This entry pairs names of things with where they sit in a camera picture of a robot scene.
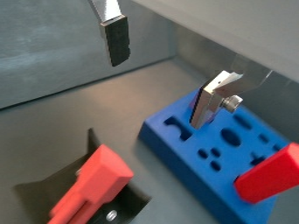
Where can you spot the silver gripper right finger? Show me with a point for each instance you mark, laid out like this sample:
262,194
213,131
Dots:
246,75

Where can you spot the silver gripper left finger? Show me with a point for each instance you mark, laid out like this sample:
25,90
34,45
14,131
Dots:
114,27

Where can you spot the red three prong object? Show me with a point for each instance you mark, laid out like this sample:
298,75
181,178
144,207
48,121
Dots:
104,176

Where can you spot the black curved fixture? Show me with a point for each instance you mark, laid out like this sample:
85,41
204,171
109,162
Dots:
41,195

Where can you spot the blue shape sorter block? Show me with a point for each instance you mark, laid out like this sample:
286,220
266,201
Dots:
208,157

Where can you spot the red hexagonal peg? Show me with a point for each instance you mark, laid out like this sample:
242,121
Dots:
272,177

